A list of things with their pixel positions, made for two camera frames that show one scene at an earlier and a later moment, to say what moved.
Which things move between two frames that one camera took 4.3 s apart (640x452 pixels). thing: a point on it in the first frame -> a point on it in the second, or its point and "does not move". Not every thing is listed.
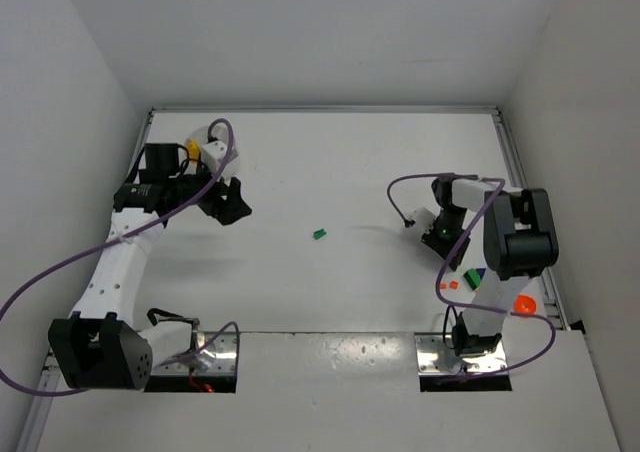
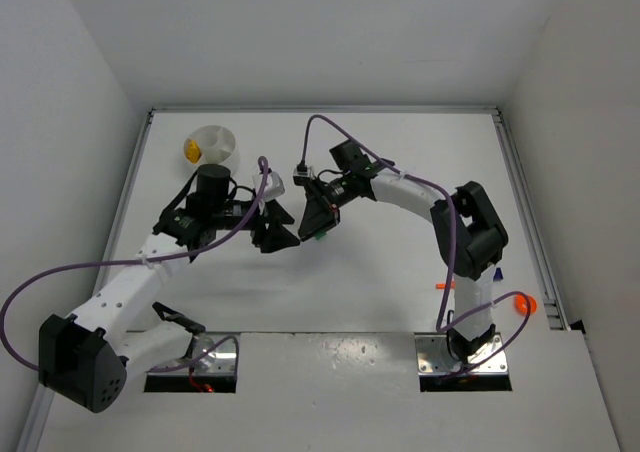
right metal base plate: (437, 356) does not move
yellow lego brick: (194, 151) does not move
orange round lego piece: (524, 304) does not move
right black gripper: (443, 243) -> (316, 200)
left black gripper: (215, 200) -> (260, 223)
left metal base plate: (220, 358) does not move
